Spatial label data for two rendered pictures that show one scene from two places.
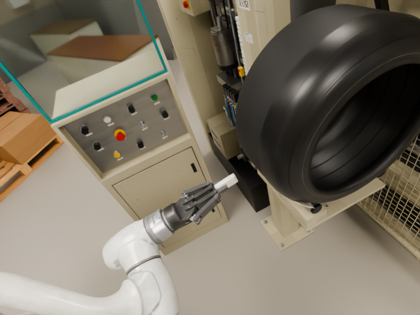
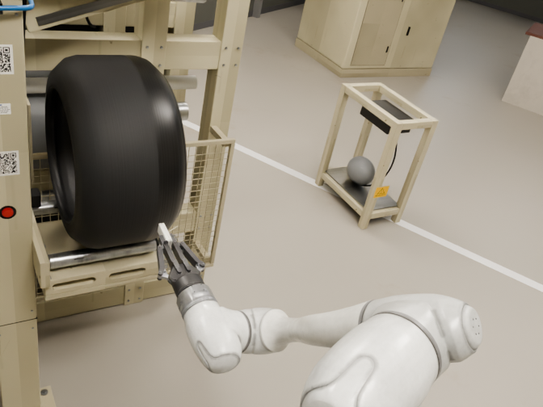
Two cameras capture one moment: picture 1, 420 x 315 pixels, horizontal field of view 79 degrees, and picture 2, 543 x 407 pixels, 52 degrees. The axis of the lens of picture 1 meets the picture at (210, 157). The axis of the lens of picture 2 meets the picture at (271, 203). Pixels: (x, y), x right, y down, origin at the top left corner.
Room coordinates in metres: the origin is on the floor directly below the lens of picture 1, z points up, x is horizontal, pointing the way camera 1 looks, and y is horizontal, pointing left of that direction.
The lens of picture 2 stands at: (0.81, 1.15, 2.07)
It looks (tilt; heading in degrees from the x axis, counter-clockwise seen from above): 32 degrees down; 243
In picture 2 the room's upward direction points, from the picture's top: 13 degrees clockwise
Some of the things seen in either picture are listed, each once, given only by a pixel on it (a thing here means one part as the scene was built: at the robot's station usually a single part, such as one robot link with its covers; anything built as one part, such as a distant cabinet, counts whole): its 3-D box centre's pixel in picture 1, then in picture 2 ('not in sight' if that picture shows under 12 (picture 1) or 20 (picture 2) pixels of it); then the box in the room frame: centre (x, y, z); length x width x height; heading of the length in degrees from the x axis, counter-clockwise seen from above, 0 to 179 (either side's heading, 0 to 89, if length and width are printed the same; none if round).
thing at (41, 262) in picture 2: not in sight; (33, 235); (0.82, -0.37, 0.90); 0.40 x 0.03 x 0.10; 99
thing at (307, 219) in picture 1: (287, 187); (101, 268); (0.63, -0.26, 0.84); 0.36 x 0.09 x 0.06; 9
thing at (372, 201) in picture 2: not in sight; (371, 154); (-1.33, -1.73, 0.40); 0.60 x 0.35 x 0.80; 99
